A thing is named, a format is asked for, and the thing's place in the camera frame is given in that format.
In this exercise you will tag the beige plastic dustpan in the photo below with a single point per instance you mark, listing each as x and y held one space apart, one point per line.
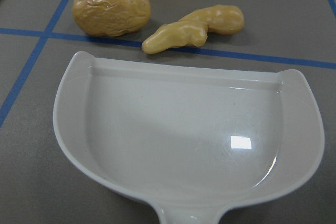
193 143

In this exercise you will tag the tan toy ginger root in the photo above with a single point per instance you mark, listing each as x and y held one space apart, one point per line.
192 29

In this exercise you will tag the brown toy potato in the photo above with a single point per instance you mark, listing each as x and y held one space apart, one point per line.
111 18

